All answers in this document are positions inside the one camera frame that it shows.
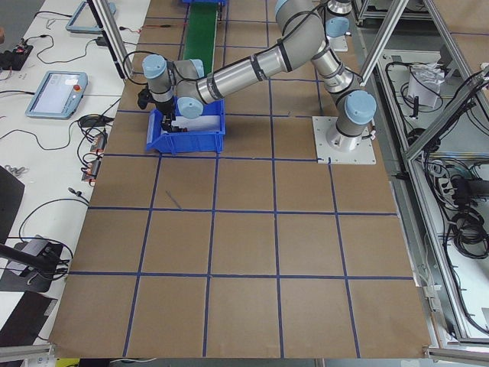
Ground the green conveyor belt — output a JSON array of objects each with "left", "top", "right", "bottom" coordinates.
[{"left": 183, "top": 2, "right": 219, "bottom": 76}]

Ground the crumpled white paper bag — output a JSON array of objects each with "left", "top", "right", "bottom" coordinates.
[{"left": 406, "top": 63, "right": 445, "bottom": 108}]

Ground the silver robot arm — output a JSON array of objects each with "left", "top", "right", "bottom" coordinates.
[
  {"left": 325, "top": 0, "right": 352, "bottom": 38},
  {"left": 138, "top": 1, "right": 377, "bottom": 152}
]

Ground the right blue storage bin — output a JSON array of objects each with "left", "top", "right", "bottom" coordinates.
[{"left": 181, "top": 0, "right": 228, "bottom": 5}]

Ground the near teach pendant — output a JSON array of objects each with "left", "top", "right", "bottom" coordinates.
[{"left": 25, "top": 70, "right": 89, "bottom": 119}]

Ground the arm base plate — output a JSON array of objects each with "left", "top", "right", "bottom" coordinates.
[
  {"left": 327, "top": 35, "right": 348, "bottom": 52},
  {"left": 312, "top": 116, "right": 377, "bottom": 165}
]

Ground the aluminium frame post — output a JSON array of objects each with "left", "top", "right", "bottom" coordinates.
[{"left": 87, "top": 0, "right": 132, "bottom": 80}]

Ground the white foam pad left bin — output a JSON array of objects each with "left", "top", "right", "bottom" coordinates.
[{"left": 173, "top": 115, "right": 221, "bottom": 132}]

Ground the black push button switch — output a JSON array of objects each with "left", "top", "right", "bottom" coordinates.
[{"left": 168, "top": 126, "right": 188, "bottom": 133}]

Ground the left blue storage bin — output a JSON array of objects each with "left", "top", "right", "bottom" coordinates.
[{"left": 145, "top": 100, "right": 225, "bottom": 154}]

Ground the far teach pendant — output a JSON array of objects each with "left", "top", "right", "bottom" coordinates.
[{"left": 66, "top": 1, "right": 101, "bottom": 34}]

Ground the black power adapter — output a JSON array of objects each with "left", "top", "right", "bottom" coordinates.
[{"left": 96, "top": 37, "right": 108, "bottom": 47}]

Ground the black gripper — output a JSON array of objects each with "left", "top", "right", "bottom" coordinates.
[{"left": 160, "top": 102, "right": 176, "bottom": 133}]

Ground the black camera stand base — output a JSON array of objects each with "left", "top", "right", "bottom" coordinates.
[{"left": 1, "top": 236, "right": 63, "bottom": 293}]

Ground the teach pendant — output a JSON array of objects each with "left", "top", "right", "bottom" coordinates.
[
  {"left": 25, "top": 70, "right": 89, "bottom": 119},
  {"left": 66, "top": 1, "right": 101, "bottom": 34}
]

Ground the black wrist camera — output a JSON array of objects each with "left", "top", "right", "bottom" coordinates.
[{"left": 137, "top": 88, "right": 153, "bottom": 110}]

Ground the blue storage bin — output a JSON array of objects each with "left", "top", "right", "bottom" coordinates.
[
  {"left": 181, "top": 0, "right": 228, "bottom": 5},
  {"left": 145, "top": 100, "right": 225, "bottom": 154}
]

